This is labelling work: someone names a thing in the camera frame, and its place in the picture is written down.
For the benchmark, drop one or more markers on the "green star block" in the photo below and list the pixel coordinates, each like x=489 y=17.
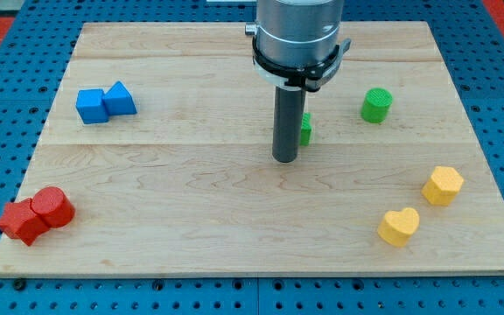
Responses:
x=306 y=129

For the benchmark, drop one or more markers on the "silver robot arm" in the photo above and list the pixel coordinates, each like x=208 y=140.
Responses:
x=297 y=33

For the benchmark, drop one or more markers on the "red star block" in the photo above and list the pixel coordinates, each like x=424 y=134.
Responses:
x=19 y=221

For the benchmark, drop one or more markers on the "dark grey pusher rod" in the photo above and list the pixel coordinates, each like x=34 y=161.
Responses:
x=288 y=114

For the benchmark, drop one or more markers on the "wooden board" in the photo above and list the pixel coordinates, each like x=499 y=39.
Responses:
x=188 y=187

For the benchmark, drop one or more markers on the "green cylinder block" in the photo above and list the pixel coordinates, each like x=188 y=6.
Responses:
x=376 y=105

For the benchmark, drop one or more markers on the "blue triangle block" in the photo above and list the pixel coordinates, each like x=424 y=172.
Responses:
x=118 y=101

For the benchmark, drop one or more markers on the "yellow heart block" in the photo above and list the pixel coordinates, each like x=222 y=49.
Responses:
x=397 y=227

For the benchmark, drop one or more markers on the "blue cube block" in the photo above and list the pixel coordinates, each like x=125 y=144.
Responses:
x=90 y=106

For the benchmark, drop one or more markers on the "yellow hexagon block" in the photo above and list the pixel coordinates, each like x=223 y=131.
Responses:
x=442 y=186

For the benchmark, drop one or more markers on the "red cylinder block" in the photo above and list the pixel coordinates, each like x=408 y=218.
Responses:
x=53 y=207

